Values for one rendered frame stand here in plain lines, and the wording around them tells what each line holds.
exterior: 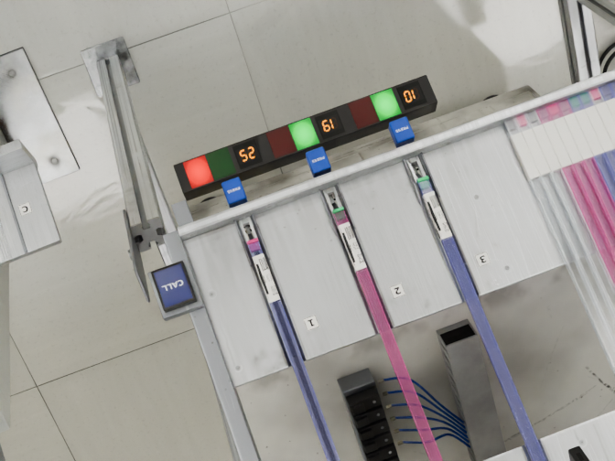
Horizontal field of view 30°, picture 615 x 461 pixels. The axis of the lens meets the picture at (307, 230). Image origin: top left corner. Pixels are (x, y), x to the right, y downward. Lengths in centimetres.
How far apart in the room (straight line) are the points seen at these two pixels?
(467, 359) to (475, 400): 8
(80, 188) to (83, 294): 23
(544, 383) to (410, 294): 49
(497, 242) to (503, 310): 32
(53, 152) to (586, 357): 99
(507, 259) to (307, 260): 24
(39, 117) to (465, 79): 80
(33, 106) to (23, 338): 49
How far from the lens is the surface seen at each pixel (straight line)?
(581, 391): 186
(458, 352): 167
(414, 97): 146
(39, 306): 228
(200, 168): 144
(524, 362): 178
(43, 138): 211
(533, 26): 225
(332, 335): 137
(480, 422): 176
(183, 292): 134
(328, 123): 145
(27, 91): 207
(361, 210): 140
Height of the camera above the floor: 195
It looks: 59 degrees down
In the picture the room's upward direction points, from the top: 154 degrees clockwise
